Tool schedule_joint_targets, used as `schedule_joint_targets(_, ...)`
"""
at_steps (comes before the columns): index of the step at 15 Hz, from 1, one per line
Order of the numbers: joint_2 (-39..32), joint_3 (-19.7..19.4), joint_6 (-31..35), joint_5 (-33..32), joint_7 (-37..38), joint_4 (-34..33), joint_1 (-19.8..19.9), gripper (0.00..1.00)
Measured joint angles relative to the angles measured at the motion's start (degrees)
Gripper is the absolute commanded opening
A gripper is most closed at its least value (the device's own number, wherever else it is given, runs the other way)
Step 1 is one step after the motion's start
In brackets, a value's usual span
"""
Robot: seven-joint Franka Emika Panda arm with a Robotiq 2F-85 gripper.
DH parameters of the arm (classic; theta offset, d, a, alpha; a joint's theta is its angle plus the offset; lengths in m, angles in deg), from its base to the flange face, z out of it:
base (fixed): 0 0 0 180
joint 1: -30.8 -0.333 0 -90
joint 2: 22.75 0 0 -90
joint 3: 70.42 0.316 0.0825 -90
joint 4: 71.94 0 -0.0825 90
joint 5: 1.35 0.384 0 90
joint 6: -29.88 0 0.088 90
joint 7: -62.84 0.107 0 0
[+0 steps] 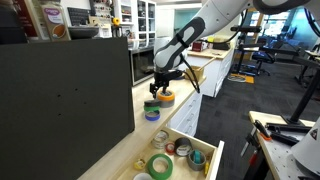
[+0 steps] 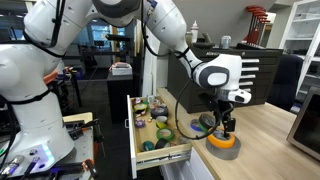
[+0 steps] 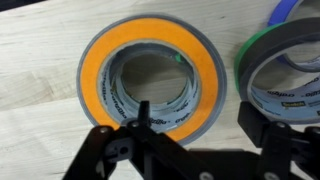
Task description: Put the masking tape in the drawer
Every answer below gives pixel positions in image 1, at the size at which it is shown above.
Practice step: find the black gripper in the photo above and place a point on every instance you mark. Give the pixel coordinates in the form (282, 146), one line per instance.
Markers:
(166, 76)

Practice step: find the orange masking tape roll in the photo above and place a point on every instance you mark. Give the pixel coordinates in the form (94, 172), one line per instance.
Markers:
(165, 97)

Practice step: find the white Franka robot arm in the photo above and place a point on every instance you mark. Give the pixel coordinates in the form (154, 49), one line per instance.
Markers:
(206, 16)

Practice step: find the black tape roll grey core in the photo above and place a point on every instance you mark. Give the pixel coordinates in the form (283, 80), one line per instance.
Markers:
(152, 103)

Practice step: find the small green tape roll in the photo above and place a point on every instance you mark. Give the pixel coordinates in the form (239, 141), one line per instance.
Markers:
(152, 108)

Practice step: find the blue tape roll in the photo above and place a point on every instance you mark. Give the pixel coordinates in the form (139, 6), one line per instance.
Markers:
(152, 117)

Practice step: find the white under-counter drawer cabinet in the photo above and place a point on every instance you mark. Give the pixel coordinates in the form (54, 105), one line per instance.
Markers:
(190, 116)

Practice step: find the clear tape roll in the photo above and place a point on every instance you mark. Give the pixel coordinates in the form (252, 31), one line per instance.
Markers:
(156, 141)

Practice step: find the black tape roll white side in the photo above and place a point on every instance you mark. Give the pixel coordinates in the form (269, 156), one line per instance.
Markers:
(178, 143)

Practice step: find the small red tape roll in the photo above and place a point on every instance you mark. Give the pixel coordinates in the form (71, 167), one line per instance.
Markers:
(166, 148)

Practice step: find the small yellow tape roll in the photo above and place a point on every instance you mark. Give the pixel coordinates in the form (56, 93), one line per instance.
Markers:
(139, 164)

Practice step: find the large green tape roll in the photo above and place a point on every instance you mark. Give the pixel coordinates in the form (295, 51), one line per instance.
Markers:
(151, 166)

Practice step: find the teal and grey tape roll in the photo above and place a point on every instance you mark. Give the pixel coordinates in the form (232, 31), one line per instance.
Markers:
(191, 163)

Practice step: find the open wooden drawer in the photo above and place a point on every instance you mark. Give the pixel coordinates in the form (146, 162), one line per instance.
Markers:
(181, 167)

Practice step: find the silver microwave oven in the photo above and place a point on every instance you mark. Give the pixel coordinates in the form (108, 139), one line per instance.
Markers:
(143, 65)

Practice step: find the small wooden box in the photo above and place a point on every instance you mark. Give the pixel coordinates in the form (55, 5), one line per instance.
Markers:
(195, 72)

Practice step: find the white counter cabinet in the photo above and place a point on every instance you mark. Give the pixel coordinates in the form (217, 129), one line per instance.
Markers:
(215, 73)

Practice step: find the red box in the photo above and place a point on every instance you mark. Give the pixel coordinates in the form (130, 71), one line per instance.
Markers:
(199, 46)

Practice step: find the white glass shelf cabinet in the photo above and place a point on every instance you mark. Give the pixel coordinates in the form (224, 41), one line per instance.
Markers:
(140, 20)

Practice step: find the small yellow tool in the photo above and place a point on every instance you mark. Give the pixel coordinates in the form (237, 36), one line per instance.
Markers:
(206, 166)

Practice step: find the black metal tool chest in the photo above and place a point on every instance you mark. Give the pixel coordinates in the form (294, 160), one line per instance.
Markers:
(63, 106)

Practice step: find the blue office chair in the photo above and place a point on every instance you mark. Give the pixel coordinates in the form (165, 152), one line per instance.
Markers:
(263, 60)

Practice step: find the brown printed poster box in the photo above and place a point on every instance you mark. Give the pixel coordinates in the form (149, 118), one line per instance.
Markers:
(55, 21)

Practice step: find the black clamp tool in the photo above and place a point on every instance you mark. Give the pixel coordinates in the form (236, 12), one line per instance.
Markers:
(283, 128)

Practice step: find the robot mounting table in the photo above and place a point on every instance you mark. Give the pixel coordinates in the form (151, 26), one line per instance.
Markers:
(276, 151)

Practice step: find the large grey duct tape roll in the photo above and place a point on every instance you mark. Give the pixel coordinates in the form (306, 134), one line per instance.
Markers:
(167, 104)

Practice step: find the black camera stand pole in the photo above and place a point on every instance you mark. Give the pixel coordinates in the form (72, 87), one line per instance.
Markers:
(306, 96)

